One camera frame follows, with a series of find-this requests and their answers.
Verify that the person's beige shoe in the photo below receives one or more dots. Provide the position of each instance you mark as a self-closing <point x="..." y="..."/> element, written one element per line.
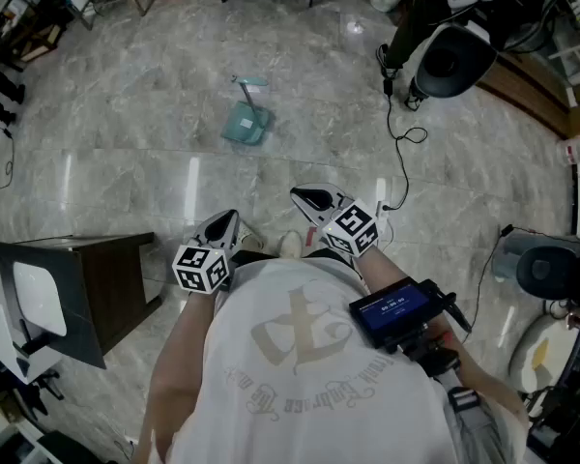
<point x="249" y="235"/>
<point x="290" y="244"/>

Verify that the person's left forearm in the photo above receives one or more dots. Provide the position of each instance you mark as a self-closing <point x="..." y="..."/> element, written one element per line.
<point x="179" y="356"/>

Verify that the person's right forearm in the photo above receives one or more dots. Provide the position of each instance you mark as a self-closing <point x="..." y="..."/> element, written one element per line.
<point x="415" y="278"/>

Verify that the person's black shorts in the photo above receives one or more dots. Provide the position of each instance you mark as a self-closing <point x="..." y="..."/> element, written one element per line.
<point x="251" y="257"/>

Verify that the person's right beige shoe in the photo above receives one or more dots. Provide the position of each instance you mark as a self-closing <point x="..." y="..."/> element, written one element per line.
<point x="290" y="244"/>

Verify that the white shelled black seat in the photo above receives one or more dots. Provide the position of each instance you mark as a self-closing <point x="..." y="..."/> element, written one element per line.
<point x="454" y="61"/>

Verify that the small black monitor screen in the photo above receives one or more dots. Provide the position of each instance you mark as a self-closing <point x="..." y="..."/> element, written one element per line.
<point x="391" y="307"/>

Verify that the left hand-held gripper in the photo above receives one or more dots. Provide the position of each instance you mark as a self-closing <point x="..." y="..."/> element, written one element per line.
<point x="200" y="269"/>

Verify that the teal plastic dustpan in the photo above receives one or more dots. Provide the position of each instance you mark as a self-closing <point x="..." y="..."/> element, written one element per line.
<point x="244" y="124"/>

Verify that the white power strip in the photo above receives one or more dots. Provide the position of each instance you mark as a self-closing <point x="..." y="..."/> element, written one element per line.
<point x="383" y="211"/>

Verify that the dark wooden side table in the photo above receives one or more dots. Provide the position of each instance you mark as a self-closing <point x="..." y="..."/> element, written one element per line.
<point x="111" y="283"/>

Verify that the grey bin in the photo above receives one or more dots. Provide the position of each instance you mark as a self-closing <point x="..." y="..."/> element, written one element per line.
<point x="507" y="259"/>

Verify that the person's left beige shoe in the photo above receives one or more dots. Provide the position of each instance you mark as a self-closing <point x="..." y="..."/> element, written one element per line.
<point x="249" y="235"/>

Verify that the person's white printed t-shirt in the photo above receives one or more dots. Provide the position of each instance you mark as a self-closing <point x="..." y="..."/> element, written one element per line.
<point x="295" y="394"/>

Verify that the white bucket with red label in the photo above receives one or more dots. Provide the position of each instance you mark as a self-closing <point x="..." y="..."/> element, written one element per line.
<point x="574" y="150"/>

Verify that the black monitor mount clamp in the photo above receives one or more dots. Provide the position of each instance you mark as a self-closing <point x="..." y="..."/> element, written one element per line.
<point x="432" y="356"/>

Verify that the brown wooden board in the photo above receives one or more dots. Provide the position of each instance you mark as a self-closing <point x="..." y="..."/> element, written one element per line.
<point x="527" y="90"/>

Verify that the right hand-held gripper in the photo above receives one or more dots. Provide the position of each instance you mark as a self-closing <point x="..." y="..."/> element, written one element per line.
<point x="350" y="227"/>

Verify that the white rounded panel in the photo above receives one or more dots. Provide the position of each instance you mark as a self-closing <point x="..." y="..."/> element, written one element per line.
<point x="38" y="298"/>

